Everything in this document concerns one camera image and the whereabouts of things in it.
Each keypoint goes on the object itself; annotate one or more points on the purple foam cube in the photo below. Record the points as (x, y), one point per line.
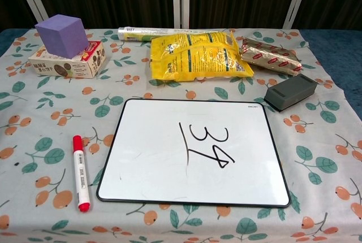
(60, 36)

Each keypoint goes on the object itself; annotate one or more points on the grey board eraser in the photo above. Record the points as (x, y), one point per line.
(291, 91)

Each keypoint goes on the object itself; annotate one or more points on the yellow snack bag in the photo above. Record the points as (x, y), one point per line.
(198, 56)

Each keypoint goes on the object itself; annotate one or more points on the plastic wrap roll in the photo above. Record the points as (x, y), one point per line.
(141, 33)

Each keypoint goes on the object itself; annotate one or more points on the cookie carton box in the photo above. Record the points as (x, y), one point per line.
(85, 65)

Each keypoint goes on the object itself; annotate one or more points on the white dry-erase board black frame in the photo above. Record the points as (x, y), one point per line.
(158, 152)

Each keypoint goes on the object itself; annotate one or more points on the floral fruit print tablecloth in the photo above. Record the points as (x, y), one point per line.
(42, 118)

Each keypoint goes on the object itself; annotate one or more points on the red cap whiteboard marker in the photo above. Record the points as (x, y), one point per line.
(80, 169)

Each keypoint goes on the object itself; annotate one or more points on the gold brown snack package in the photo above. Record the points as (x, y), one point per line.
(268, 55)

